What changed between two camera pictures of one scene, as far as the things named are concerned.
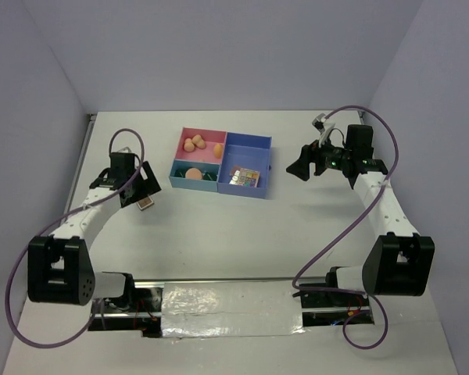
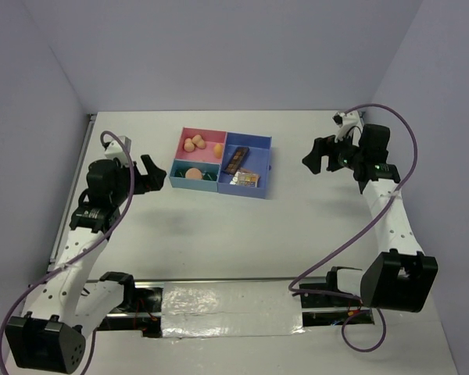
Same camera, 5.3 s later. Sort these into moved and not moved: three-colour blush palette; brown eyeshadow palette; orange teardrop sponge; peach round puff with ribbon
Moved: three-colour blush palette; brown eyeshadow palette
Not moved: peach round puff with ribbon; orange teardrop sponge
